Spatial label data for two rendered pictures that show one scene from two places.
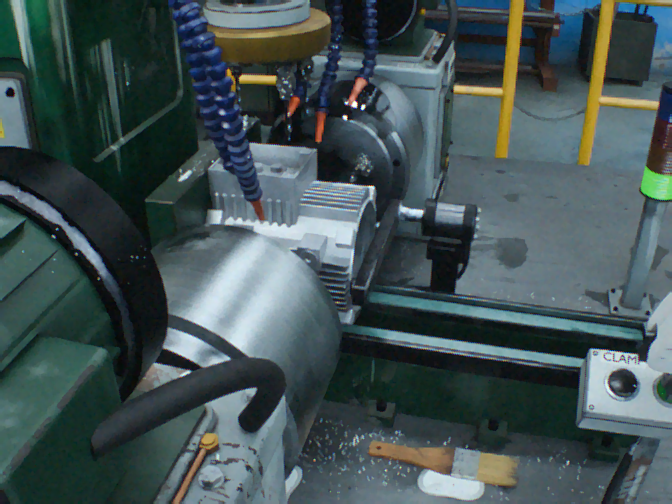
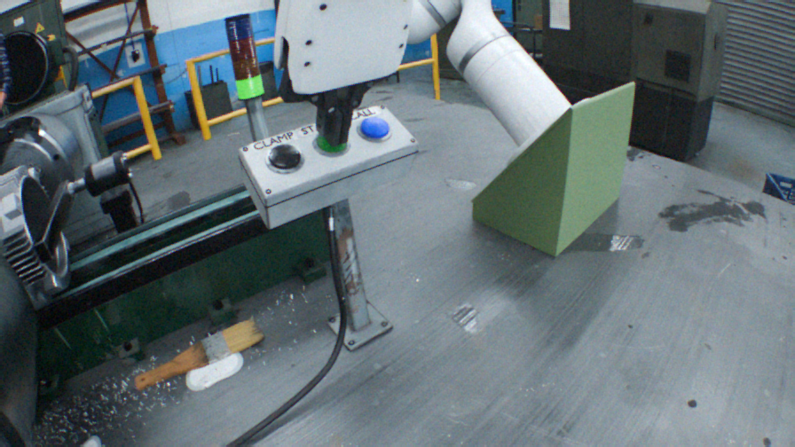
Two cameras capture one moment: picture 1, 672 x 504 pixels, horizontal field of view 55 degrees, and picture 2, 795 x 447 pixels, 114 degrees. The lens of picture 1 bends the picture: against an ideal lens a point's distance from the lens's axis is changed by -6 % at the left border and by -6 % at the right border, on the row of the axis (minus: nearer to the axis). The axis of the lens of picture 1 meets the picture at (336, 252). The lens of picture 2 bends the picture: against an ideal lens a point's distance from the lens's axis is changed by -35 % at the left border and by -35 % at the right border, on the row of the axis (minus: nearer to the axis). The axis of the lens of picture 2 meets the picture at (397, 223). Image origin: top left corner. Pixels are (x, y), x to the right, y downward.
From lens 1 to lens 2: 38 cm
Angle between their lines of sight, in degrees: 40
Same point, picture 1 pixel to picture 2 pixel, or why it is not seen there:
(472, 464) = (220, 344)
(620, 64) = (215, 112)
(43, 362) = not seen: outside the picture
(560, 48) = (179, 120)
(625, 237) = not seen: hidden behind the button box
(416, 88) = (63, 113)
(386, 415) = (134, 350)
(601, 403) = (276, 184)
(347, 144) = (18, 162)
